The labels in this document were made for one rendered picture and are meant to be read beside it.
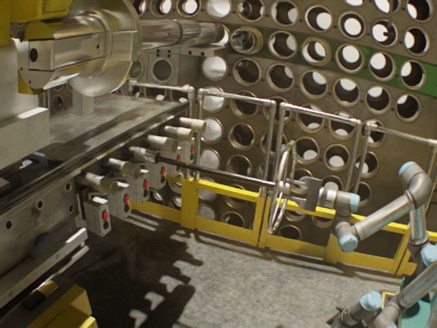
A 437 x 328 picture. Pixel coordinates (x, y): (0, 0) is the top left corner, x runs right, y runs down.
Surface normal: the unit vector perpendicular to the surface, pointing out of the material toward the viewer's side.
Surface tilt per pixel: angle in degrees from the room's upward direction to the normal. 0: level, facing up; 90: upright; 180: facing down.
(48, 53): 90
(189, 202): 90
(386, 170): 90
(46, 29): 90
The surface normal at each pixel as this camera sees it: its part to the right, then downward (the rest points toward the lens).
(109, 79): -0.39, 0.34
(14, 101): 0.88, -0.15
